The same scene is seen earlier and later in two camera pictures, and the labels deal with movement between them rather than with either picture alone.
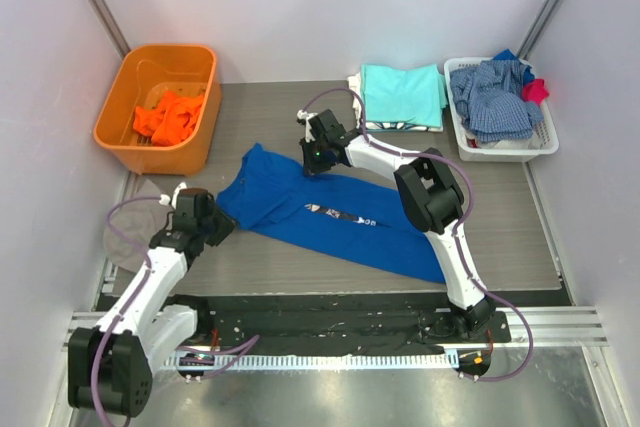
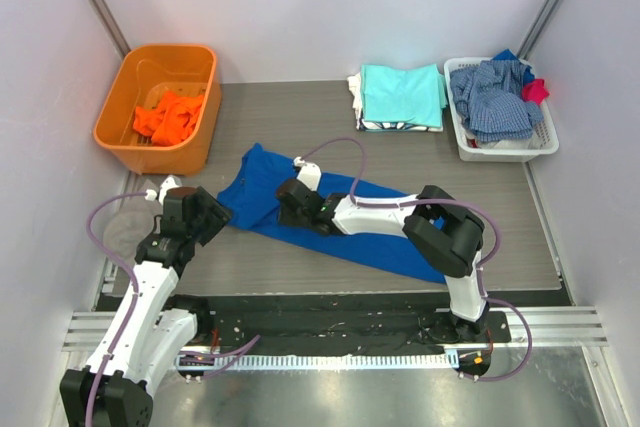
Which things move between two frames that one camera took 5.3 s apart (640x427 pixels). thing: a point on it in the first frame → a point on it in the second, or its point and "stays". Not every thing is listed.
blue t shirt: x=359 y=221 stays
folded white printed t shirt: x=356 y=85 stays
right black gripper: x=314 y=162 → x=288 y=202
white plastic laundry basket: x=546 y=141 stays
